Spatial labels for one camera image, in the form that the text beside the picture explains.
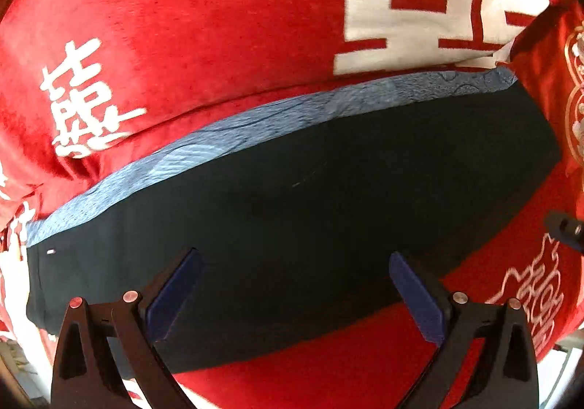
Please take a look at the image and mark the dark navy pants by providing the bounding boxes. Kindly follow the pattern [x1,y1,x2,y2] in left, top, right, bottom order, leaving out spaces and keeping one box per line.
[25,66,563,374]

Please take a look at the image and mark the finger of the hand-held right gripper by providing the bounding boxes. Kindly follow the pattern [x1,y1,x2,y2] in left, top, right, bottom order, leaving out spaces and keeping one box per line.
[545,210,584,255]

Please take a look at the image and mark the red blanket with white characters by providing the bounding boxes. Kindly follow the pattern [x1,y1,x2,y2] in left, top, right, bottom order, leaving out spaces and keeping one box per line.
[0,0,576,409]

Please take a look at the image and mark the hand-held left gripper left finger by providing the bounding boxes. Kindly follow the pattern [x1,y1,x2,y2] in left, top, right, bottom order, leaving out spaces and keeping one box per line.
[49,247,204,409]

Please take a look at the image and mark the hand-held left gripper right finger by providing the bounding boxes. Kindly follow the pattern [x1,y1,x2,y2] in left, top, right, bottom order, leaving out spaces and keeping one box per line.
[389,251,540,409]

